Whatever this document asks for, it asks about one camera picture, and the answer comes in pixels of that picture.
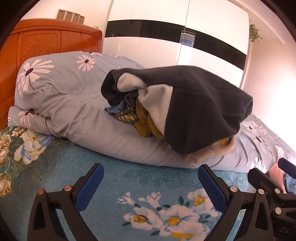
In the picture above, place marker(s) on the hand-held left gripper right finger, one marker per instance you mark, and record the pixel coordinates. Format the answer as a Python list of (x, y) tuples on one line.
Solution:
[(211, 187)]

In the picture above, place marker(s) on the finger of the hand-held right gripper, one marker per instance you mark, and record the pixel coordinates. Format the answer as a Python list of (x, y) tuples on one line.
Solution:
[(263, 183), (288, 168)]

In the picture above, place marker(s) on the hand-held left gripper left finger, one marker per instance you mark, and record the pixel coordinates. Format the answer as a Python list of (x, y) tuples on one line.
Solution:
[(91, 185)]

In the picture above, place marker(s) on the black and white fleece jacket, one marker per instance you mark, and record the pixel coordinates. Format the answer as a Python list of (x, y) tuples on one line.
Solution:
[(198, 104)]

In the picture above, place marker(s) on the pale pink cloth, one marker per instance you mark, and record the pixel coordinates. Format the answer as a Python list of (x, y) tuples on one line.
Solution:
[(276, 176)]

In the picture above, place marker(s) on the blue cloth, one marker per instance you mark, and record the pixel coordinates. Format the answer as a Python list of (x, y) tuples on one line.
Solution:
[(291, 185)]

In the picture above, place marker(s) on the teal floral blanket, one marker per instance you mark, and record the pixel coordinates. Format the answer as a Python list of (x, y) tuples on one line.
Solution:
[(69, 171)]

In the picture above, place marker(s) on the beige fuzzy garment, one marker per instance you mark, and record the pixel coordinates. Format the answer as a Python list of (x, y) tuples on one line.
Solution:
[(208, 155)]

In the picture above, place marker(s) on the mustard knit sweater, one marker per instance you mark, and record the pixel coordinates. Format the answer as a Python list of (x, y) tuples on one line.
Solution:
[(144, 120)]

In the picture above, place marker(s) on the grey floral duvet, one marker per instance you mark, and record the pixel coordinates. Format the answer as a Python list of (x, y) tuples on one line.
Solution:
[(76, 97)]

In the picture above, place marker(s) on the green hanging plant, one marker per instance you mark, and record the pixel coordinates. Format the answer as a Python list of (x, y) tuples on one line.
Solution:
[(254, 33)]

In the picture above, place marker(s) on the white wardrobe with black stripe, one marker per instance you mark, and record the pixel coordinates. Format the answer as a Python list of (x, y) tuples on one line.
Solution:
[(148, 44)]

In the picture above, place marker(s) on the orange wooden headboard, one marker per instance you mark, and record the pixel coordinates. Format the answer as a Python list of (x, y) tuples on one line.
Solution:
[(46, 39)]

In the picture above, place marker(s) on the white picture frame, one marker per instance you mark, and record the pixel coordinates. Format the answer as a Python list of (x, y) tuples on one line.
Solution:
[(82, 19), (76, 17), (60, 14), (68, 16)]

